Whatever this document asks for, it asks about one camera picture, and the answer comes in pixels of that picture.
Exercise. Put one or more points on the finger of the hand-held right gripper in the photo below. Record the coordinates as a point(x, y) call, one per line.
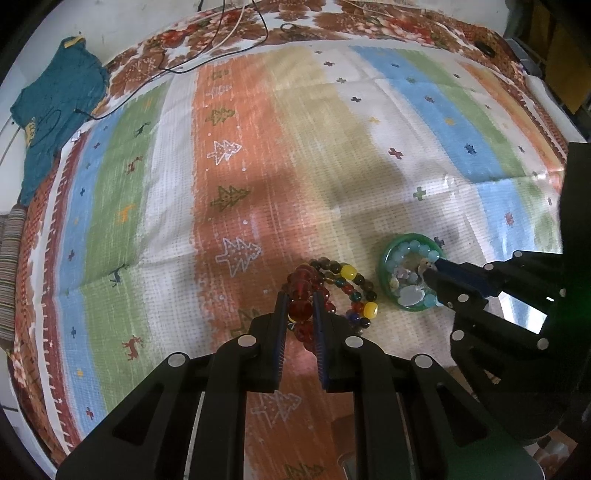
point(466, 277)
point(443, 288)

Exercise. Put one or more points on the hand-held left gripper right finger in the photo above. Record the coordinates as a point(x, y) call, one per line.
point(321, 344)

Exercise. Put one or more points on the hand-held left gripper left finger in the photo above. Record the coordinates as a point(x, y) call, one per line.
point(280, 344)

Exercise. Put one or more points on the green bangle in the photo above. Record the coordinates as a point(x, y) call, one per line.
point(383, 272)

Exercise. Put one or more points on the dark furniture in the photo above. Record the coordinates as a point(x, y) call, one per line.
point(554, 37)

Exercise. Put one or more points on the striped printed mat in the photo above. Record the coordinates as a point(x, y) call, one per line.
point(277, 138)

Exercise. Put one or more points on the small black object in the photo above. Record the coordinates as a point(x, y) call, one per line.
point(485, 47)

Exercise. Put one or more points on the striped patterned blanket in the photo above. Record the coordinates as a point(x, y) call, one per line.
point(369, 23)

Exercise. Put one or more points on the teal shirt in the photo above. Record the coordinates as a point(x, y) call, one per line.
point(60, 92)

